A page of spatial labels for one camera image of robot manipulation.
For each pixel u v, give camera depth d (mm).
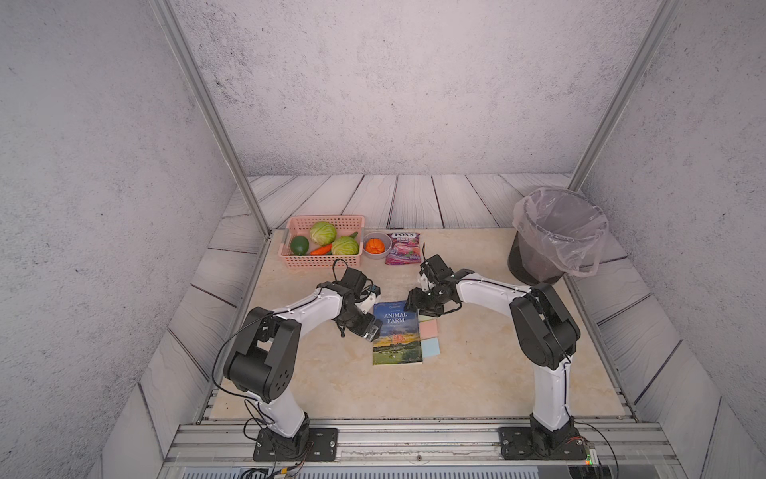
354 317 788
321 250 1118
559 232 993
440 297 743
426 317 930
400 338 910
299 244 1116
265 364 464
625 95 831
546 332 521
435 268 791
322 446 728
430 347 890
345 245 1069
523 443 726
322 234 1111
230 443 755
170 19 711
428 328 912
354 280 767
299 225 1185
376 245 1078
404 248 1116
